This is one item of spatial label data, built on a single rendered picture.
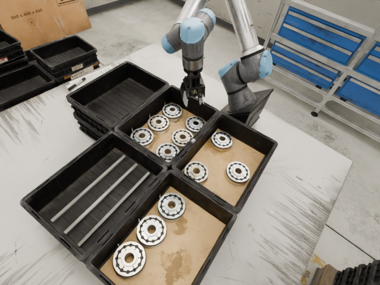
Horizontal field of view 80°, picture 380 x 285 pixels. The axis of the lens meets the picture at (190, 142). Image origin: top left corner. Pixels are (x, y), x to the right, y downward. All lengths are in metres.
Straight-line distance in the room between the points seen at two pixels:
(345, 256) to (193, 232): 1.48
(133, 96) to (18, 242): 0.80
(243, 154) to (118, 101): 0.69
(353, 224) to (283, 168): 1.13
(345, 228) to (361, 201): 0.34
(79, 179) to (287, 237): 0.90
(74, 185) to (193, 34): 0.70
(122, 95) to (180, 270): 0.89
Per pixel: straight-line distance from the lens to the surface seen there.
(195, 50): 0.79
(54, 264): 1.05
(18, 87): 2.28
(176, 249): 0.86
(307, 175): 1.35
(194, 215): 0.90
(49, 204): 0.99
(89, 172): 1.01
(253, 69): 1.15
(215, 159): 1.04
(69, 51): 2.36
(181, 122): 1.15
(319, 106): 2.86
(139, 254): 0.83
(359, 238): 2.29
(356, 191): 2.52
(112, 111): 1.21
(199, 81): 0.86
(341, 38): 2.59
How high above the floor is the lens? 1.67
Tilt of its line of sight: 52 degrees down
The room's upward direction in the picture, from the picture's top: 10 degrees clockwise
